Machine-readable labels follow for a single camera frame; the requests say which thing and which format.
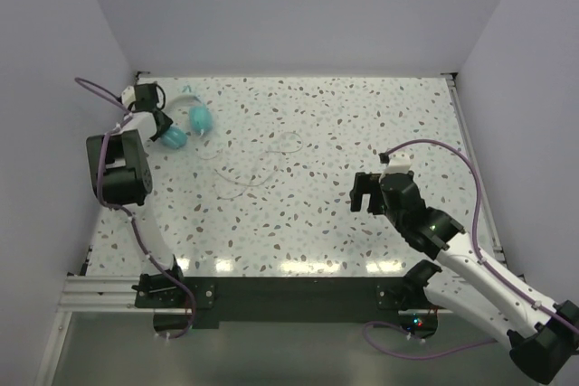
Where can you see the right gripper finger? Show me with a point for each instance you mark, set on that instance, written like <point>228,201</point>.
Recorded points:
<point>362,186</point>
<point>376,201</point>

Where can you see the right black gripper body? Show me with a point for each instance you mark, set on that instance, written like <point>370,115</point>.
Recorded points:
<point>393,218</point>

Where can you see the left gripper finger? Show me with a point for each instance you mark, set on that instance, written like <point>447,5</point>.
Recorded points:
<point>157,135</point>
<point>163,121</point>

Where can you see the teal cat-ear headphones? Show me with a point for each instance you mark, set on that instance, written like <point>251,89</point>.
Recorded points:
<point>199,118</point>

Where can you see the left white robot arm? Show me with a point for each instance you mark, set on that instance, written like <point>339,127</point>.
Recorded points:
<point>122,181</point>

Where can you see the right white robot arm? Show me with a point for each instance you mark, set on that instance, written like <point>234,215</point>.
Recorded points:
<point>541,334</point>

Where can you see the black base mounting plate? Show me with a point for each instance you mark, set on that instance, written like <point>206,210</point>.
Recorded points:
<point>206,303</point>

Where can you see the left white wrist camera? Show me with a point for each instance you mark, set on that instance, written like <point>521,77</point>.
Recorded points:
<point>128,96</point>

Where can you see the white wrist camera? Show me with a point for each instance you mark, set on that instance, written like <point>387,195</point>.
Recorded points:
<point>398,164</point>
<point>128,96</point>

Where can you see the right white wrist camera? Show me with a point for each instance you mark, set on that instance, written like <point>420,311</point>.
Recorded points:
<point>398,164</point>

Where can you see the aluminium right frame rail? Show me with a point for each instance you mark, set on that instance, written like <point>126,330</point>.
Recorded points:
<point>486,213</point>

